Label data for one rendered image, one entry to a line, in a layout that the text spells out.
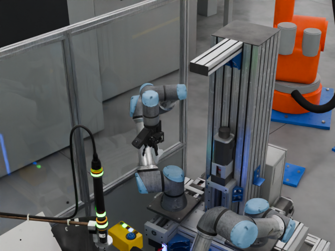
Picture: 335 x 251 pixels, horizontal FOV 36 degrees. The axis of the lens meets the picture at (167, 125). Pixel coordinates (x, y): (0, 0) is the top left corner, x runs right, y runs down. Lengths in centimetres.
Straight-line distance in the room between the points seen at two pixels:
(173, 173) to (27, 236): 84
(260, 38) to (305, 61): 323
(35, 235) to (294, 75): 392
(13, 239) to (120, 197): 102
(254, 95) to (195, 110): 345
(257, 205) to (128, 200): 102
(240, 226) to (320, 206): 257
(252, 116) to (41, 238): 115
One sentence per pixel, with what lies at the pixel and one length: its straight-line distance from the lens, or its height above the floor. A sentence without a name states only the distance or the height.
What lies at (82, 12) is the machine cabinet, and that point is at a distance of 485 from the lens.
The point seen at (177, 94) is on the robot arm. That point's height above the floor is 178.
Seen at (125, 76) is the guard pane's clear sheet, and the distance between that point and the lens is 286.
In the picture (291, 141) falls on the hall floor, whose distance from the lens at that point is 545.
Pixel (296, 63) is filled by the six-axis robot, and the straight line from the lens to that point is 566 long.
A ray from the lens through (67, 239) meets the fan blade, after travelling 226.
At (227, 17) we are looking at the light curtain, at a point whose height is 34.
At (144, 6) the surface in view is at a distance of 281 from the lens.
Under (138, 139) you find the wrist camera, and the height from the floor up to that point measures 162.
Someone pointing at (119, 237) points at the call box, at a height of 107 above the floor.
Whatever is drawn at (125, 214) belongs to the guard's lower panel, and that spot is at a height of 71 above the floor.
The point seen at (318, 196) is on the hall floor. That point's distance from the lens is 477.
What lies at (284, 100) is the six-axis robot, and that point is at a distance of 579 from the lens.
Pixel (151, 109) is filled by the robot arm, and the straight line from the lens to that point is 232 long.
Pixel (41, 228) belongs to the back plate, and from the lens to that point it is 243.
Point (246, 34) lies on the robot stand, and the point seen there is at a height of 203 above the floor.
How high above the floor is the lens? 292
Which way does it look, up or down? 31 degrees down
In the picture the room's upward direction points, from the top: 1 degrees counter-clockwise
